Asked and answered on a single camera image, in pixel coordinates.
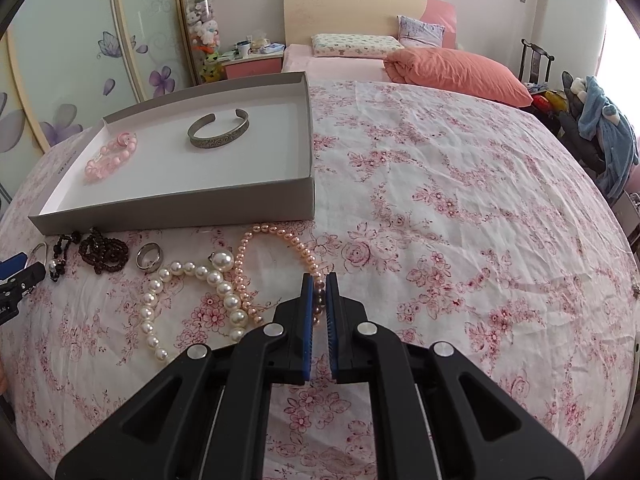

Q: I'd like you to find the cream patterned pillow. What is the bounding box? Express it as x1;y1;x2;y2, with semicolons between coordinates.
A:
311;33;405;57

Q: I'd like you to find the pink and white nightstand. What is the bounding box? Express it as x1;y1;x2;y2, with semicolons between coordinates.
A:
222;50;286;80

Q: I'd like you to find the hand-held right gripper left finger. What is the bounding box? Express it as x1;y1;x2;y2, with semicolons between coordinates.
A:
55;272;321;480

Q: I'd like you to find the pink bead bracelet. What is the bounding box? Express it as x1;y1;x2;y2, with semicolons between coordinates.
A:
85;131;138;183

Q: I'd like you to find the blue fleece garment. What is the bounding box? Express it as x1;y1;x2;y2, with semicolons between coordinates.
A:
579;76;638;201

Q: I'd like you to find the dark wooden chair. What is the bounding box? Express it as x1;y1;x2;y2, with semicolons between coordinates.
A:
517;39;555;86

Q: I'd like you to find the black chair with clothes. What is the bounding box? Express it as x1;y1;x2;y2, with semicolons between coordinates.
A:
557;71;608;176

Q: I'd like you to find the white pearl necklace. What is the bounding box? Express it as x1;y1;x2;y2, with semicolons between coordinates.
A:
140;250;248;363

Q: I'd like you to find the black and silver bead bracelet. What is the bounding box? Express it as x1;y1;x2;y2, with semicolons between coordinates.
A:
46;231;83;282

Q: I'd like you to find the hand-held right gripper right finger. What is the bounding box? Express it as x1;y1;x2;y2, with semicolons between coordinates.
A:
324;272;586;480

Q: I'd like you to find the grey cardboard tray box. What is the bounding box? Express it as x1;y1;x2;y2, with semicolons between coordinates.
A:
27;71;317;237

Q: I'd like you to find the plain pink mattress sheet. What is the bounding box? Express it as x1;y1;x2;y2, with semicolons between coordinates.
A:
281;44;401;83

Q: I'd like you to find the lavender printed pillow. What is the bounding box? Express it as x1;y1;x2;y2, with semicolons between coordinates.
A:
397;15;446;50

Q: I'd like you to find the clear tube of plush toys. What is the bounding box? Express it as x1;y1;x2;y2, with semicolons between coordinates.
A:
182;0;226;86

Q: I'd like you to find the folded orange quilt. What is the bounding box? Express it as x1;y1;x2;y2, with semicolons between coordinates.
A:
383;47;533;108

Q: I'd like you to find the floral glass sliding wardrobe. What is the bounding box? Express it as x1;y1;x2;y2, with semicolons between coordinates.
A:
0;0;198;211

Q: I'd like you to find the silver ring bangle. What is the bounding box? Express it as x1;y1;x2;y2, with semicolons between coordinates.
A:
136;242;164;273

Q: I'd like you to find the pile of colourful bags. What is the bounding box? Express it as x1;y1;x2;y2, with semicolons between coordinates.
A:
529;82;571;117

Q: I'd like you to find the pink pearl necklace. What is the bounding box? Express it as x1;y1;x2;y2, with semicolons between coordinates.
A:
232;224;326;326

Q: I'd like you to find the silver engraved cuff bangle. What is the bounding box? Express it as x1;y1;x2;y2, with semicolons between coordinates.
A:
187;108;250;149

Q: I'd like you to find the beige and pink headboard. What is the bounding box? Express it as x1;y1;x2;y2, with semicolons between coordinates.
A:
283;0;458;51

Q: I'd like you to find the dark red bead bracelet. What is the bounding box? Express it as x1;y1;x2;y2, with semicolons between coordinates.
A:
79;227;130;275

